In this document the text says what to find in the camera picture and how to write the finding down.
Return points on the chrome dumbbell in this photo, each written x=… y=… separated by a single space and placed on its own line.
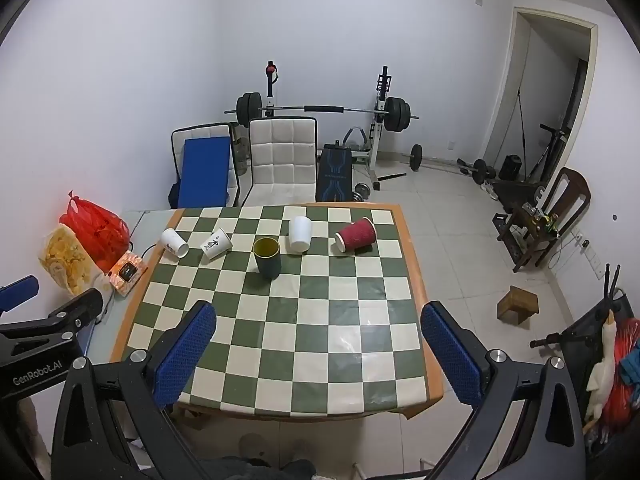
x=361 y=192

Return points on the red ribbed paper cup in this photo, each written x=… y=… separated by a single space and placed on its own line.
x=360 y=234

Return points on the small orange white box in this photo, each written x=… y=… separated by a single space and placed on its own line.
x=127 y=274

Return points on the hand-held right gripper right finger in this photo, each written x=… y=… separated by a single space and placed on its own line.
x=452 y=350

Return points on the checkered green white table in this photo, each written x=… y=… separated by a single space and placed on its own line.
x=418 y=280

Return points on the white printed paper cup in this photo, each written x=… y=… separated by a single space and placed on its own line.
x=217 y=246

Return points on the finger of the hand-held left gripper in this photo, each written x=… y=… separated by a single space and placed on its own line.
x=20 y=292
x=60 y=317

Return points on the white barbell rack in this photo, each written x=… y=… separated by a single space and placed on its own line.
x=378 y=135

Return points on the black bin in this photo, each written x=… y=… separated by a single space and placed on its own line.
x=510 y=167

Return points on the white goose plush toy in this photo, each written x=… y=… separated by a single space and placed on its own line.
x=602 y=360

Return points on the dark wooden chair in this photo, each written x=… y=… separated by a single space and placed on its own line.
x=570 y=185

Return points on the white sneaker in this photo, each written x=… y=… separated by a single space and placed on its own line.
x=489 y=191

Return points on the orange red bag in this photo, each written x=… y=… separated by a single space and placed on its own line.
x=625 y=360

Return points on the red plastic bag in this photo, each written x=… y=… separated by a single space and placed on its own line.
x=97 y=230

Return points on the barbell with black plates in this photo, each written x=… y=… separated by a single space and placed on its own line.
x=325 y=108

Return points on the white wall outlet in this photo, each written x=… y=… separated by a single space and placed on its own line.
x=595 y=262

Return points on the plain white paper cup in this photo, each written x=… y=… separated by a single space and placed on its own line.
x=172 y=241

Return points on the short barbell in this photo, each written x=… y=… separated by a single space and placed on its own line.
x=415 y=156

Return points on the dark green cup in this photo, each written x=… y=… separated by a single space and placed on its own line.
x=267 y=265

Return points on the white plastic cup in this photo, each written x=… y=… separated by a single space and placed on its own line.
x=300 y=237

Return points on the clear bag of yellow snacks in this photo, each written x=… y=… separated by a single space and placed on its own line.
x=67 y=260

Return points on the black kick scooter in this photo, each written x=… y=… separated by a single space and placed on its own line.
x=550 y=150

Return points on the green white checkered tablecloth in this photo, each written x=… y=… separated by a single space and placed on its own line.
x=320 y=320

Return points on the white padded chair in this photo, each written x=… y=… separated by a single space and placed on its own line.
x=282 y=155

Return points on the small wooden stool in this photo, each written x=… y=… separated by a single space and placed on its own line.
x=522 y=300

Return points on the chair with blue cushion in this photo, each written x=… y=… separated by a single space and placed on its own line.
x=206 y=170

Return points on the white door frame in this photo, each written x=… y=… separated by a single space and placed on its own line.
x=502 y=85

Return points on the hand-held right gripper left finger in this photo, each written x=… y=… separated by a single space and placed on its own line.
x=185 y=350

